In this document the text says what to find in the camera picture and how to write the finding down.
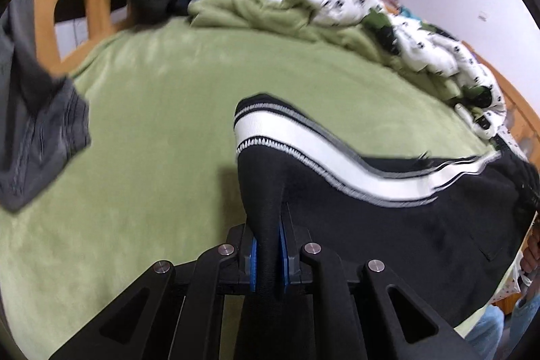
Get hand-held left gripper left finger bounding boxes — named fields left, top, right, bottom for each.
left=48, top=225, right=259, bottom=360

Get green fleece bed sheet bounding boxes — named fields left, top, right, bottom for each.
left=0, top=14, right=526, bottom=360

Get black pants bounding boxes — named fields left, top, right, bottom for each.
left=234, top=92, right=540, bottom=360

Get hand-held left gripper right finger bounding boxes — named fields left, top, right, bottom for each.
left=276, top=203, right=482, bottom=360

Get person's right hand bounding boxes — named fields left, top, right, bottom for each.
left=521, top=226, right=540, bottom=285

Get white floral quilt green lining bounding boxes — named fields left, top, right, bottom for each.
left=188, top=0, right=507, bottom=141

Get person's blue jeans leg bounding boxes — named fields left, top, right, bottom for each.
left=463, top=292, right=540, bottom=360

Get grey denim garment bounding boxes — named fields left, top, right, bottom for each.
left=0, top=0, right=92, bottom=213

